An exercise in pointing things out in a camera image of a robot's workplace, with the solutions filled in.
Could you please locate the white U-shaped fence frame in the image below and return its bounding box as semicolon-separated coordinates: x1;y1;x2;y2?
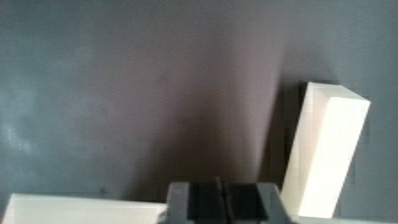
280;82;371;218

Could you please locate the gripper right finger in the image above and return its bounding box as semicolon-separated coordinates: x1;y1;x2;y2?
225;183;291;224

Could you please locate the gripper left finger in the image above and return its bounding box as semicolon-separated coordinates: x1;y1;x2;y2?
164;182;223;224

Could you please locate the white cabinet body box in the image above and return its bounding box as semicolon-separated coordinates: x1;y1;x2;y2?
1;194;164;224

